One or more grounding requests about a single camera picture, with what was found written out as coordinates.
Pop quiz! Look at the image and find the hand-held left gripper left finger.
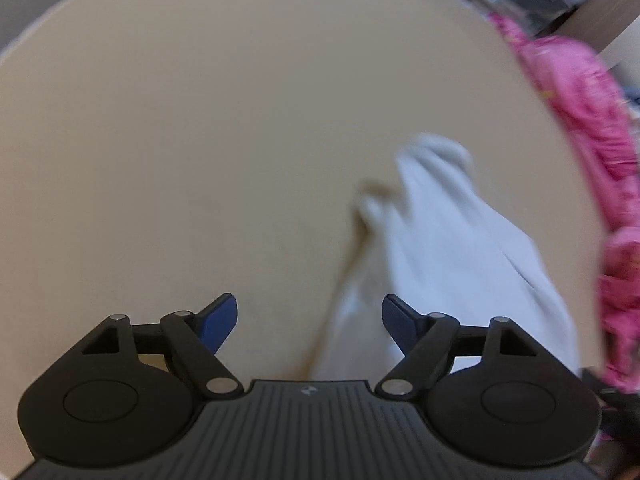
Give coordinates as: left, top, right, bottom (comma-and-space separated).
82, 292, 244, 401

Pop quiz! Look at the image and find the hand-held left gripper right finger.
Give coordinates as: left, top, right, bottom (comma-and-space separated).
375, 294, 538, 401

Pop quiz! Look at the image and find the white garment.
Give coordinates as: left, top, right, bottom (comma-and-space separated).
310, 132, 583, 386

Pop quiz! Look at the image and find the beige bed mat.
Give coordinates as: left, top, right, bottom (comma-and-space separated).
0, 0, 606, 480

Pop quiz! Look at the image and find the pink floral quilt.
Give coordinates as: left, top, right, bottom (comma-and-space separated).
487, 12, 640, 396

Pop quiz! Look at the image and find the wooden cabinet panel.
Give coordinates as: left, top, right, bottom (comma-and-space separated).
565, 0, 640, 68

